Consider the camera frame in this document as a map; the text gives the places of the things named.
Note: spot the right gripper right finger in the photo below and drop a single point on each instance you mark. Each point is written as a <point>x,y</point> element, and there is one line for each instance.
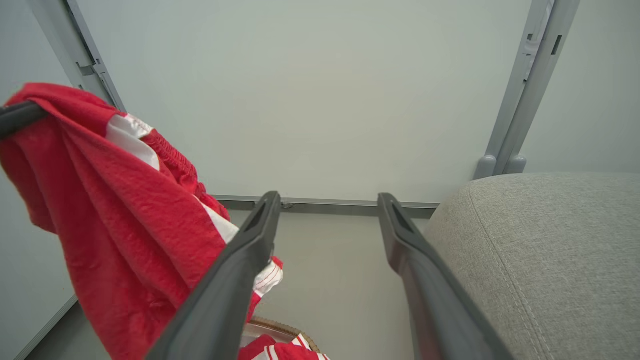
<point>440,310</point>

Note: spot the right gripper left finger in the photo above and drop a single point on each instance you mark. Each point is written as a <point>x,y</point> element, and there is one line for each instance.
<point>220,300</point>

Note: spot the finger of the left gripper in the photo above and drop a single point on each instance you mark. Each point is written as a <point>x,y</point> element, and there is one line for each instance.
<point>20,117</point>

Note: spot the red white striped garment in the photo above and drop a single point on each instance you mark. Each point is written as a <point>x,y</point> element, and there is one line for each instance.
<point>125,225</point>

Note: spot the wicker laundry basket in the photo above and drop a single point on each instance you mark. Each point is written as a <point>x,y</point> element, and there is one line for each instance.
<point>286,328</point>

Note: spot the grey fabric sofa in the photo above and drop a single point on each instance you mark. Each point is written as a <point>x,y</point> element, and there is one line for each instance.
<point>550,270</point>

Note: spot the grey metal frame post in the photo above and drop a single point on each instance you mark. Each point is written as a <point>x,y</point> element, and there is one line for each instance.
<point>75,45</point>
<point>530,85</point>

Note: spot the grey metal frame rail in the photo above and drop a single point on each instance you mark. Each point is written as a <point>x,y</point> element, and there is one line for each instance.
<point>330,205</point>

